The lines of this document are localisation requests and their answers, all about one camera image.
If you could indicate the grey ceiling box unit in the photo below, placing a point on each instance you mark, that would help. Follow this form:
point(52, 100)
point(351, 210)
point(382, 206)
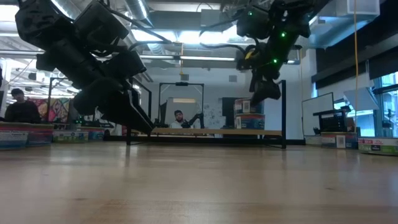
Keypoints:
point(211, 18)

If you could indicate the long linear ceiling light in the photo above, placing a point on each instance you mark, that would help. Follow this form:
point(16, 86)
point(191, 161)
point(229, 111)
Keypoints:
point(205, 58)

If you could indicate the silver round air duct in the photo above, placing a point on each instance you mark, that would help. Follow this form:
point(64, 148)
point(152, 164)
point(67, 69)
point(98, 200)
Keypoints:
point(138, 11)

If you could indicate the black upright panel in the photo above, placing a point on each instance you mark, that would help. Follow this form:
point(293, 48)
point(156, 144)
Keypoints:
point(228, 112)

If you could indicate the black-framed wooden shelf rack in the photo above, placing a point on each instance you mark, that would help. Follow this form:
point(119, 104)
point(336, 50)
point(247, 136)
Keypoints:
point(217, 132)

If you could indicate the grey hanging box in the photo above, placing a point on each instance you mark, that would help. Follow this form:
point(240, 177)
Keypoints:
point(184, 77)

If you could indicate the glass window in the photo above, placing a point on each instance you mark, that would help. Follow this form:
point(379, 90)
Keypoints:
point(388, 102)

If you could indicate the black background robot arm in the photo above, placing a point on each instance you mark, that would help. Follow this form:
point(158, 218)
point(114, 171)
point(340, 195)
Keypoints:
point(196, 119)

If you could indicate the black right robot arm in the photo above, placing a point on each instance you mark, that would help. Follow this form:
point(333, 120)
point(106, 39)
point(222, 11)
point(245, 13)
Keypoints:
point(289, 18)

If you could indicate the colourful patterned quilt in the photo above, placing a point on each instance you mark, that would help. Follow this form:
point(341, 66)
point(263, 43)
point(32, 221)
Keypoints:
point(59, 109)

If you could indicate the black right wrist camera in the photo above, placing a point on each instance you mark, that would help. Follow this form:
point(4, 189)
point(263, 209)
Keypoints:
point(242, 63)

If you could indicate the person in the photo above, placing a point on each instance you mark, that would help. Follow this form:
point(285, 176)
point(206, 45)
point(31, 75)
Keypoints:
point(178, 119)
point(21, 112)

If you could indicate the grey wall vent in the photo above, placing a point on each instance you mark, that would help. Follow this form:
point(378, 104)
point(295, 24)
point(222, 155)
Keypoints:
point(233, 78)

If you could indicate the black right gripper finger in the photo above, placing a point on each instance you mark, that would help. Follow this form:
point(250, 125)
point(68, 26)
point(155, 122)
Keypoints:
point(258, 93)
point(273, 90)

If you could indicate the white angled panel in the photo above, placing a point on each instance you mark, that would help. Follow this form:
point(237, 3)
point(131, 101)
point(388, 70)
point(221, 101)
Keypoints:
point(360, 99)

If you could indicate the black table frame rails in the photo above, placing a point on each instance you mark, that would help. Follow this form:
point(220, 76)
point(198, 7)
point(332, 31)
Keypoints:
point(295, 142)

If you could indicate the white whiteboard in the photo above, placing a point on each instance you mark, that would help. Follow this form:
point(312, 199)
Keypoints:
point(317, 112)

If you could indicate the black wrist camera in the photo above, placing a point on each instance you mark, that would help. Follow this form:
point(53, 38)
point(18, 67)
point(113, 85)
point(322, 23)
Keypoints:
point(242, 63)
point(99, 25)

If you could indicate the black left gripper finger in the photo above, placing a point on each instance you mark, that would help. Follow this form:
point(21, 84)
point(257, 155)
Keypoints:
point(138, 105)
point(102, 99)

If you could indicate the black equipment cart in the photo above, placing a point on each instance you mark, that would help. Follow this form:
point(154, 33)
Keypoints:
point(332, 123)

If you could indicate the black hanging speaker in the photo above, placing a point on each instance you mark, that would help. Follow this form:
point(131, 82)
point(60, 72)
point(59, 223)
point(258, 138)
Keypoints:
point(32, 76)

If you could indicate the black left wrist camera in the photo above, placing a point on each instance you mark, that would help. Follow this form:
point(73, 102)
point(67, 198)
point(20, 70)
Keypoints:
point(99, 25)

